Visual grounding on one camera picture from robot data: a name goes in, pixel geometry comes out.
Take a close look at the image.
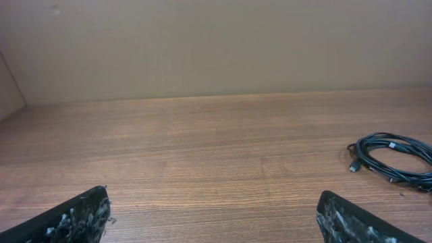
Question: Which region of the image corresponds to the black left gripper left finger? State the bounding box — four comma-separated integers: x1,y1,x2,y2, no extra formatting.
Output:
1,186,111,243

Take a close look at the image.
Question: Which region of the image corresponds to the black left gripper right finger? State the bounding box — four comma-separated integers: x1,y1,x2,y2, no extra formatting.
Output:
317,190,424,243

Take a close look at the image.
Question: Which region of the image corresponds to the black USB cable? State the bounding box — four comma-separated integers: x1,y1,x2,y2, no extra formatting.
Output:
346,132,432,193

